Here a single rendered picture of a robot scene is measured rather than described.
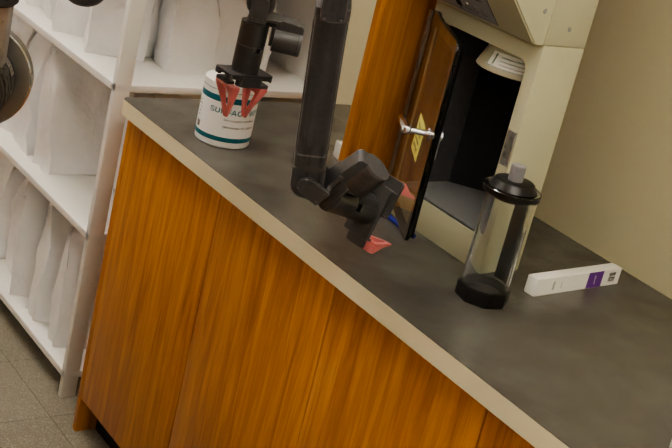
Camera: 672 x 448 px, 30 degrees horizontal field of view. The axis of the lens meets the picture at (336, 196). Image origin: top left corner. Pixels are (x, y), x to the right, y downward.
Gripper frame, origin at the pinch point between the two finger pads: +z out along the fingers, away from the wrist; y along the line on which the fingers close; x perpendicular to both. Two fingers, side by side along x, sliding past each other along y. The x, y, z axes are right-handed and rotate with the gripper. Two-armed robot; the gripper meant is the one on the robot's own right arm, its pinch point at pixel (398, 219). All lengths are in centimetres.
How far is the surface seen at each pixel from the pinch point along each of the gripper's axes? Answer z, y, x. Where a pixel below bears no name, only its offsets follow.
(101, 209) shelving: 24, -43, 113
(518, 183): 8.5, 16.2, -14.4
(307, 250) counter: -2.6, -14.2, 14.7
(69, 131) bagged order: 32, -34, 153
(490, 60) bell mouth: 15.1, 34.4, 10.1
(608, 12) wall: 52, 56, 17
